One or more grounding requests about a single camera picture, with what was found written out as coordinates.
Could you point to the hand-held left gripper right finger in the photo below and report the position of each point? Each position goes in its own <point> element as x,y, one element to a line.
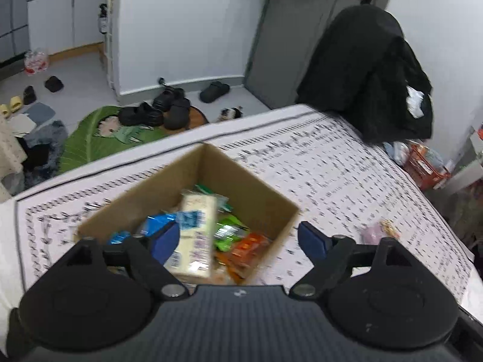
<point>313,239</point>

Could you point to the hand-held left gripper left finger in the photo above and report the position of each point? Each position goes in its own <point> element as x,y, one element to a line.
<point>166,239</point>

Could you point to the cream snack packet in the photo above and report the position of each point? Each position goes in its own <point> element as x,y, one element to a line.
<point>196,241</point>

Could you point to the orange jelly snack packet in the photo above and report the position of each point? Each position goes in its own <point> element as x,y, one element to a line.
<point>249,247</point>

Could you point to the small green blue snack packet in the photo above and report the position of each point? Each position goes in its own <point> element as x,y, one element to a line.
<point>224,203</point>

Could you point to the orange biscuit pack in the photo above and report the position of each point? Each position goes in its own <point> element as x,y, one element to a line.
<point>230,269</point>

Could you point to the cardboard box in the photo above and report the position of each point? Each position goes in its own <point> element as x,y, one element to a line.
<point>245,196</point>

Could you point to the purple round snack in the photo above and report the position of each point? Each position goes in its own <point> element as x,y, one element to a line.
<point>371,233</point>

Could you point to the small brown snack packet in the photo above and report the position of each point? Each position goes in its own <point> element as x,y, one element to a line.
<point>388,227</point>

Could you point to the white black printed blanket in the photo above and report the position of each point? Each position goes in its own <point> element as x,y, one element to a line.
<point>339,166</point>

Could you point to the pale blue bag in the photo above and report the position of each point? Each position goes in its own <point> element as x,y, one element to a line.
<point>396,154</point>

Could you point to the black chunky shoe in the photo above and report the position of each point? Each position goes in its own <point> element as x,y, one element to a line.
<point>168,98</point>
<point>177,115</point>
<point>139,115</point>

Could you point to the orange plastic basket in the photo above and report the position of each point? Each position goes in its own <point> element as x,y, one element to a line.
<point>422,169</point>

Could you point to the green leaf floor mat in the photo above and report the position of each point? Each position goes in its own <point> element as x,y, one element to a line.
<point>83,139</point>

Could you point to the black white slipper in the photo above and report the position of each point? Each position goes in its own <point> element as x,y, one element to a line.
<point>232,113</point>

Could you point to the grey fluffy rug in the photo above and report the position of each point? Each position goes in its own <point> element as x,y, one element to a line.
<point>51,139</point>

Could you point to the black clog shoe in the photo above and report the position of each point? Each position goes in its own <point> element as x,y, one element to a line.
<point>214,91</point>

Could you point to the black jacket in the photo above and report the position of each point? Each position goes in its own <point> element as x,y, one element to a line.
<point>358,75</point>

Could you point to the white cloth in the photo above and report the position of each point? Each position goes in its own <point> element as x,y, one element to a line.
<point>415,101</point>

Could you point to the beige knitted cloth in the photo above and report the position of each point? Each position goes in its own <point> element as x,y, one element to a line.
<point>9,154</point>

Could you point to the blue grey floor mat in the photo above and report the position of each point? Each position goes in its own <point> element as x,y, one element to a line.
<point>39,112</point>

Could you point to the white slim rack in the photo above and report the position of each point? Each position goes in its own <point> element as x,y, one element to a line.
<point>110,45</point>

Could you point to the yellow slipper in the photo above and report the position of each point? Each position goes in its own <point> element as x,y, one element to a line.
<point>16,103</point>
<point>3,110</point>

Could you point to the grey door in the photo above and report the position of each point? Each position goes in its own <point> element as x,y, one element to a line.
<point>286,26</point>

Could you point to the red white plastic bag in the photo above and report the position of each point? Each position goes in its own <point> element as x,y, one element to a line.
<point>36,62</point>

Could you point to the spray bottle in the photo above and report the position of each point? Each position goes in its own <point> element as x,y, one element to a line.
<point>102,19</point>

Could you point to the white cabinet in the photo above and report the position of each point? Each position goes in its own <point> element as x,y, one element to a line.
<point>56,19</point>

